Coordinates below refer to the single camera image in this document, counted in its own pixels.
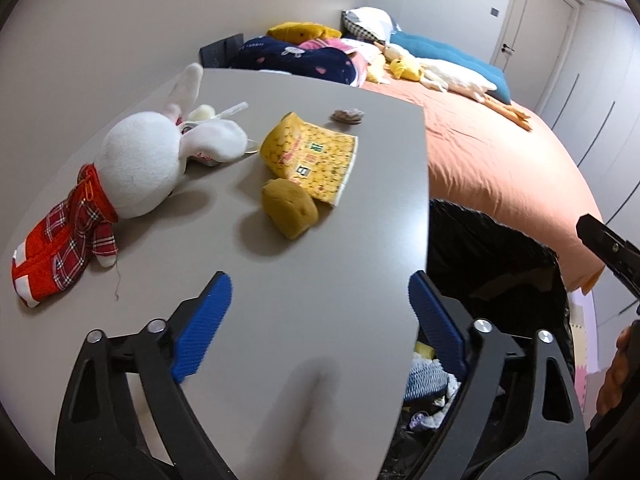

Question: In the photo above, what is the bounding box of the bin with black bag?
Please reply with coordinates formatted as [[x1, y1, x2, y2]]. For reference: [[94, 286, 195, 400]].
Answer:
[[380, 199, 573, 480]]

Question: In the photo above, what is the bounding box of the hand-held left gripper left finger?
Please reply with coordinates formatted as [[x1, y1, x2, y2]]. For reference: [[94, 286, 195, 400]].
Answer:
[[56, 271, 238, 480]]

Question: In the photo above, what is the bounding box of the white rabbit plush red plaid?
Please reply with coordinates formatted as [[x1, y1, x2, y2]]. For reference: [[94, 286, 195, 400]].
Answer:
[[11, 62, 249, 309]]

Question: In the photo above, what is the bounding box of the black wall socket panel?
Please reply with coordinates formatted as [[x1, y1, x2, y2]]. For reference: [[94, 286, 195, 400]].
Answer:
[[199, 34, 245, 68]]

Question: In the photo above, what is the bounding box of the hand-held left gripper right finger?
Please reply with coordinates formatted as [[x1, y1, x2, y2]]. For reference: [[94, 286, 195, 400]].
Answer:
[[407, 270, 590, 480]]

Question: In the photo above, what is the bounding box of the pastel foam floor mat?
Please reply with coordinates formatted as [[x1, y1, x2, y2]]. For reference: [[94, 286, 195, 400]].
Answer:
[[567, 290, 608, 411]]

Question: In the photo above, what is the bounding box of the yellow printed pouch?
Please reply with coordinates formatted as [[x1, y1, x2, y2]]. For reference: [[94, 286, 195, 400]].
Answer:
[[260, 111, 360, 207]]

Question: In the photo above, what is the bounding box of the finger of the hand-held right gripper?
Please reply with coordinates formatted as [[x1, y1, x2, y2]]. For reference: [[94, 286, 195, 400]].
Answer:
[[575, 212, 640, 311]]

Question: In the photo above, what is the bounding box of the yellow plush pillow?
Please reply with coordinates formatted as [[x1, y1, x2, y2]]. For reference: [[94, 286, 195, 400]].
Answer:
[[266, 22, 343, 45]]

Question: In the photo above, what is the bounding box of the plaid patchwork pillow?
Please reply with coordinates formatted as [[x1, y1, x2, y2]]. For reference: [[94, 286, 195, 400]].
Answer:
[[341, 7, 401, 45]]

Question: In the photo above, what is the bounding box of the yellow sponge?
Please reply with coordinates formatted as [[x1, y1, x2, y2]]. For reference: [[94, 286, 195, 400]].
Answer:
[[261, 178, 320, 241]]

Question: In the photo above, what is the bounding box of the orange bedsheet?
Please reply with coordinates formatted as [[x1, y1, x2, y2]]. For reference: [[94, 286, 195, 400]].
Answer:
[[360, 77, 608, 293]]

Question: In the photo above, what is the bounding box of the teal pillow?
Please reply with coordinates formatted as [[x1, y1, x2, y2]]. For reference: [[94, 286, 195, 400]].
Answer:
[[389, 31, 512, 106]]

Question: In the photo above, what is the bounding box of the person's right hand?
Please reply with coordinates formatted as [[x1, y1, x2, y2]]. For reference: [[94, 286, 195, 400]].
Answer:
[[595, 324, 640, 413]]

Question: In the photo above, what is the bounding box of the white plastic tube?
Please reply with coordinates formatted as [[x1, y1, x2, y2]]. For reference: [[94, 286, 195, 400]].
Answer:
[[212, 101, 249, 121]]

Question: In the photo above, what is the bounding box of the white wardrobe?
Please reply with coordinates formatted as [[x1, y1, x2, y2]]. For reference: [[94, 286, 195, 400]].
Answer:
[[537, 0, 640, 321]]

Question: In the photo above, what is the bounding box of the white door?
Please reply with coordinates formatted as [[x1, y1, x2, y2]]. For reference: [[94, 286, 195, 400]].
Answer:
[[490, 0, 583, 78]]

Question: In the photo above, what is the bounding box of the white goose plush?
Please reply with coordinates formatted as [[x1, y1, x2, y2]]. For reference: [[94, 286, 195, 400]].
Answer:
[[375, 42, 533, 133]]

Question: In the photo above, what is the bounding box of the yellow duck plush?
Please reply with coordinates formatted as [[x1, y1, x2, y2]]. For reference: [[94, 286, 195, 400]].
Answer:
[[367, 57, 426, 86]]

